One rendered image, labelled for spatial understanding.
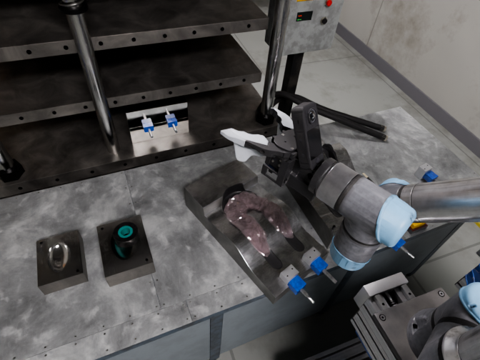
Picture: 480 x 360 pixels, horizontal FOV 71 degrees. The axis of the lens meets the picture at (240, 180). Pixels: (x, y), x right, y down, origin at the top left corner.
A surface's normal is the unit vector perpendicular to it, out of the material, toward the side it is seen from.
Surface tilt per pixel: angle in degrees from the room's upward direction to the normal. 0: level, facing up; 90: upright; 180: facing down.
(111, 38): 90
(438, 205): 74
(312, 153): 61
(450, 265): 0
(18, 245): 0
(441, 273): 0
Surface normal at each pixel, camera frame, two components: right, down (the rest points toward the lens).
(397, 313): 0.07, -0.66
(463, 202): -0.83, 0.11
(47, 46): 0.39, 0.71
